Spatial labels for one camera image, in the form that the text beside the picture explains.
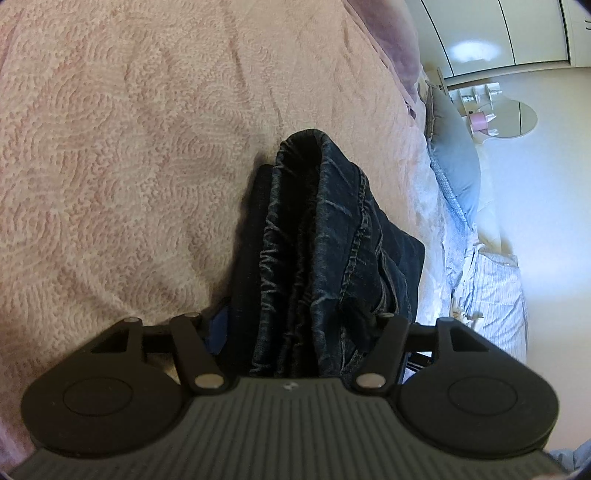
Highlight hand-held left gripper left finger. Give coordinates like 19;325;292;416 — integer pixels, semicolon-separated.
90;307;230;395

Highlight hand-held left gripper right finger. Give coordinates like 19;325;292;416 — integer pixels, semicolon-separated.
355;313;497;393

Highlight blue denim jeans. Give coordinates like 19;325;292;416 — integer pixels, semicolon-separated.
231;129;426;380

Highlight striped pillow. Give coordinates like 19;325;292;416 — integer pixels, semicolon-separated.
450;242;529;365

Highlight grey pillow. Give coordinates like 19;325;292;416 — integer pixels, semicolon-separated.
427;85;481;227

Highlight pink bed cover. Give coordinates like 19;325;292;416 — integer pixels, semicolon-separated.
0;0;451;462

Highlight person's blue clothing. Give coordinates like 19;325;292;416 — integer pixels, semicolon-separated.
549;445;587;474

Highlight round mirror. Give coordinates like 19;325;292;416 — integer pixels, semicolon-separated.
480;100;539;139

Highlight pink cloth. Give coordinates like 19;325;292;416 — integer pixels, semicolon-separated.
346;0;428;109

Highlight white wardrobe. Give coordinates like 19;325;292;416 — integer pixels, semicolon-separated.
406;0;591;90

